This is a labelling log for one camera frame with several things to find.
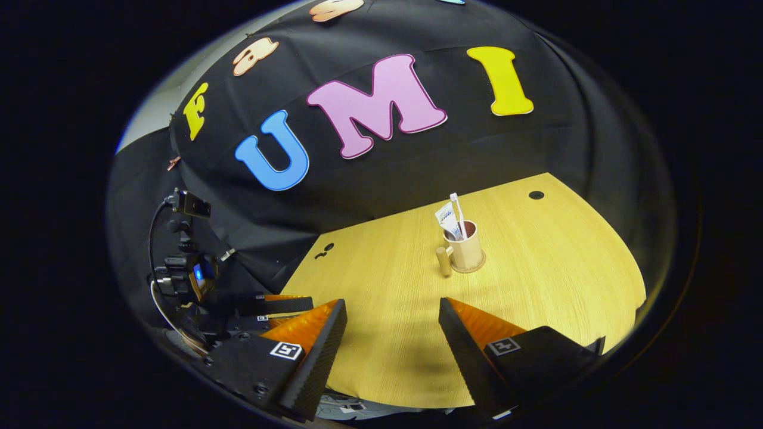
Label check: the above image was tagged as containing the white toothpaste tube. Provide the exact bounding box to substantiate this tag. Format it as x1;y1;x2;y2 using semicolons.
435;202;463;241

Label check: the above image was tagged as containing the beige cup with handle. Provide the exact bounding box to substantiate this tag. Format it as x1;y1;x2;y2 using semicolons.
436;220;485;278

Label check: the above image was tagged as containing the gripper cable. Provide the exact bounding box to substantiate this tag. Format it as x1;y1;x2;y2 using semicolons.
148;201;206;356

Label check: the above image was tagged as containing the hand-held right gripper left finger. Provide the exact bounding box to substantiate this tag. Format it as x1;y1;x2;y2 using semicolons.
203;299;349;422

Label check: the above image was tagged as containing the wooden desktop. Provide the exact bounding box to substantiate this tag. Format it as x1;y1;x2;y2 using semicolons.
280;173;648;409

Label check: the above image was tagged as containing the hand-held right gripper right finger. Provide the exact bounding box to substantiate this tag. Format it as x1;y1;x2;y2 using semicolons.
439;297;606;419

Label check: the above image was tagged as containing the round brown coaster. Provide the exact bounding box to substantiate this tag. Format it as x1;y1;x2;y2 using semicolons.
451;249;486;275

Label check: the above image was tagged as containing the black backdrop cloth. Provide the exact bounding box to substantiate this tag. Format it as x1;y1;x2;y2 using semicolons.
107;0;677;334

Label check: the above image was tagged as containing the white toothbrush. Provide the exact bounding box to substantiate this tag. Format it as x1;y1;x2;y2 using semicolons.
449;192;469;240

